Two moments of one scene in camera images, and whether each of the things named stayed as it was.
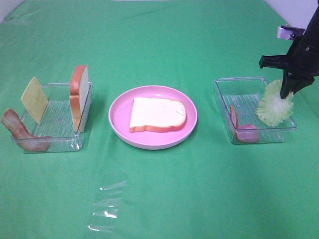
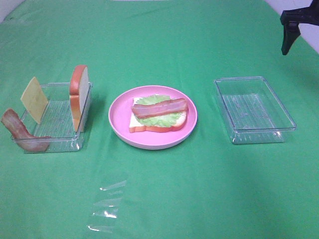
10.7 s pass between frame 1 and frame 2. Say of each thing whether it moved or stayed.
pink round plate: stayed
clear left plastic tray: stayed
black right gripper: moved
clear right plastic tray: stayed
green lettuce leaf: moved
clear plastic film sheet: stayed
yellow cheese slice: stayed
